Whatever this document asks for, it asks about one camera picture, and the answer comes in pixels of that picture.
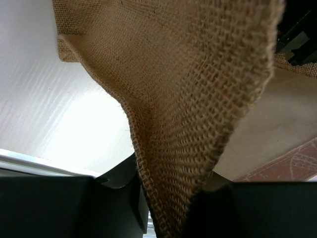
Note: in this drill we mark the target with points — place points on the brown burlap canvas bag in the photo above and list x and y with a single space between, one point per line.
185 72

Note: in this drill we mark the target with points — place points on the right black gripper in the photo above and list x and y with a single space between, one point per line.
297 32

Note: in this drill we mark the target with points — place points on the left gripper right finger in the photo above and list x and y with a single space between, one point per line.
226 209

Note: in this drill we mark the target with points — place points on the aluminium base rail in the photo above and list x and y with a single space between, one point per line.
22 163

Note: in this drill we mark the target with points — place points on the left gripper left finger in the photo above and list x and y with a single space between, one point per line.
111 205

